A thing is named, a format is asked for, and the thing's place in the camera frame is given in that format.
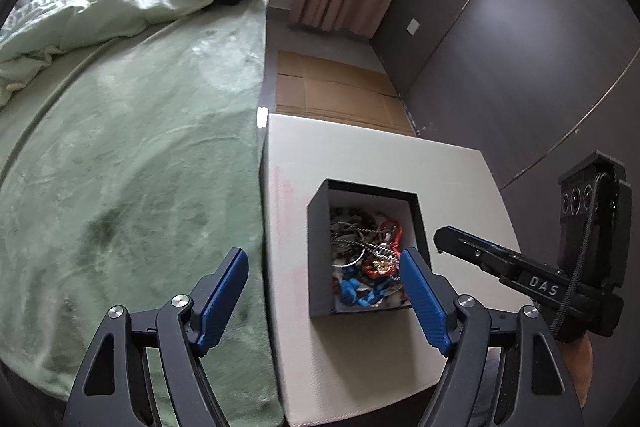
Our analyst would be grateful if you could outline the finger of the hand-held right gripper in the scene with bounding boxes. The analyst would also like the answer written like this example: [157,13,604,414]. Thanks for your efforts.
[433,226,522,282]

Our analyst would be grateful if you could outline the black jewelry box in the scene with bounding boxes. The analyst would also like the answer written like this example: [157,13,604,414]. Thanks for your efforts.
[307,179,432,320]

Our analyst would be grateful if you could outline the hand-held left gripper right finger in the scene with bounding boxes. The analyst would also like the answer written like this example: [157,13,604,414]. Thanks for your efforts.
[400,248,583,427]

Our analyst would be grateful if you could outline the flattened cardboard sheets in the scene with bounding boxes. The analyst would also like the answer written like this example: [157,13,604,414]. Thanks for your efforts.
[275,49,418,138]

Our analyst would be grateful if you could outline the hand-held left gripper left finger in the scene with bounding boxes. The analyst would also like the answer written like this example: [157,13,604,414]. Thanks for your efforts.
[64,248,249,427]

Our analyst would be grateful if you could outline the person's right forearm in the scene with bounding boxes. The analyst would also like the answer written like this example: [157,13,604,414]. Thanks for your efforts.
[555,333,597,400]

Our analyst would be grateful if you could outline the pile of mixed jewelry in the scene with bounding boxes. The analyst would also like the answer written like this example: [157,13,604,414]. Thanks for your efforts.
[329,206,407,309]

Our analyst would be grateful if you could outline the bed with green blanket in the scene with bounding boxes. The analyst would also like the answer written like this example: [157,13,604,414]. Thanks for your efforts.
[0,0,283,427]

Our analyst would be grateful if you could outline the black braided cable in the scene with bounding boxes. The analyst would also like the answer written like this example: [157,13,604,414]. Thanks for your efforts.
[549,173,610,334]

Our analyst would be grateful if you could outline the white low table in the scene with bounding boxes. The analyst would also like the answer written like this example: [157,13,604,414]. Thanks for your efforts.
[257,112,522,427]

